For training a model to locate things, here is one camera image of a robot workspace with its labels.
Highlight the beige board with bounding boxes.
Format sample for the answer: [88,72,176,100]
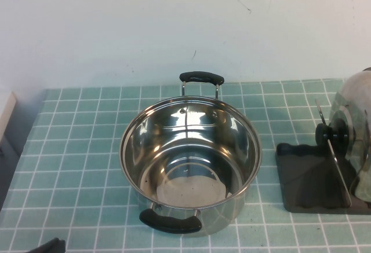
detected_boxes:
[0,90,19,161]

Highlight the stainless steel pot black handles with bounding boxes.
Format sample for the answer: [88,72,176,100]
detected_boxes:
[119,71,263,238]

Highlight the green checked tablecloth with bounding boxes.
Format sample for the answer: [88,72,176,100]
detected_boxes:
[0,79,371,253]

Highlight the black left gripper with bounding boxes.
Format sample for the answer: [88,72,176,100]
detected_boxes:
[27,236,67,253]

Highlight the stainless steel pot lid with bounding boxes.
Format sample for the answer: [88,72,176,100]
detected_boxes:
[315,66,371,205]

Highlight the grey tray wire lid rack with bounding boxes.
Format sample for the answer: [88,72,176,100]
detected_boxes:
[275,98,371,215]

